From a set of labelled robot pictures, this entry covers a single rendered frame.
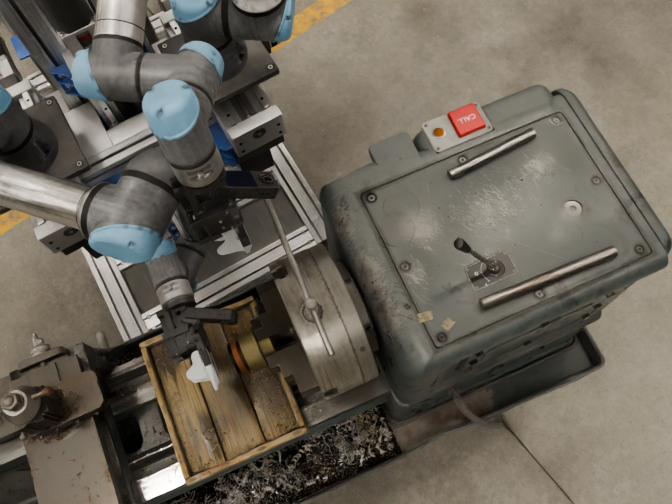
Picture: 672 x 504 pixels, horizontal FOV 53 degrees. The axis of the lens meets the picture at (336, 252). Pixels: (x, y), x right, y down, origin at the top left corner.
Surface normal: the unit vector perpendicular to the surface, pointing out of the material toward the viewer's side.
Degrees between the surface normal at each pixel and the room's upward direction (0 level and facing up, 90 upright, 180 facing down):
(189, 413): 0
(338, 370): 55
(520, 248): 0
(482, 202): 0
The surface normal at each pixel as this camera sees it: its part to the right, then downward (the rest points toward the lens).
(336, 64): -0.05, -0.35
